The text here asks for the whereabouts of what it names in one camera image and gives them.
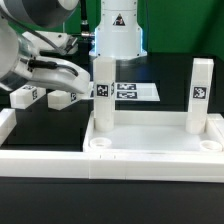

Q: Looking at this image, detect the white desk tabletop tray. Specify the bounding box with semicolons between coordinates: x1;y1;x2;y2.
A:
83;110;224;153

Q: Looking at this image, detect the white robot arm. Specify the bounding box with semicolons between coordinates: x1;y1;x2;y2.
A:
0;0;147;93

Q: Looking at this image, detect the fiducial marker sheet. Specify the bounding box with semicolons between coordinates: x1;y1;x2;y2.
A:
89;82;161;102

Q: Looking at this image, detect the white U-shaped fence frame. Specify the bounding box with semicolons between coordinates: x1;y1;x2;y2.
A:
0;108;224;184

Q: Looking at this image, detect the black cable with connector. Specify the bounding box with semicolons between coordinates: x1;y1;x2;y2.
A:
79;0;98;39

